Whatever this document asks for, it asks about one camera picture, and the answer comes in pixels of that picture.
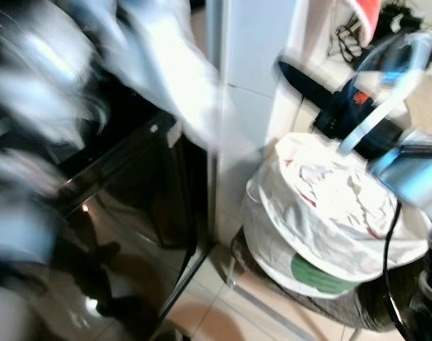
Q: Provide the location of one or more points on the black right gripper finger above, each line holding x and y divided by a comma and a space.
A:
305, 84

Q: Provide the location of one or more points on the white garment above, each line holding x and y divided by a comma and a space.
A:
166, 64

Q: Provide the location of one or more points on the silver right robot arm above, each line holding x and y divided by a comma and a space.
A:
415, 177

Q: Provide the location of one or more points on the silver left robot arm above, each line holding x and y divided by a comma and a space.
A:
38, 92

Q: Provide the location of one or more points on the white clothes pile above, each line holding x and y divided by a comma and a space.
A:
337, 195

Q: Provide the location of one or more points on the black washing machine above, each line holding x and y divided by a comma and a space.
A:
131, 213

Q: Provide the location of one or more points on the red and white cloth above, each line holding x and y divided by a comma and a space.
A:
369, 15

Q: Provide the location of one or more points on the white laundry basket green label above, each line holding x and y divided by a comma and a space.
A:
287, 241

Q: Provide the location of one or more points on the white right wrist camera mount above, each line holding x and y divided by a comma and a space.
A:
386, 99

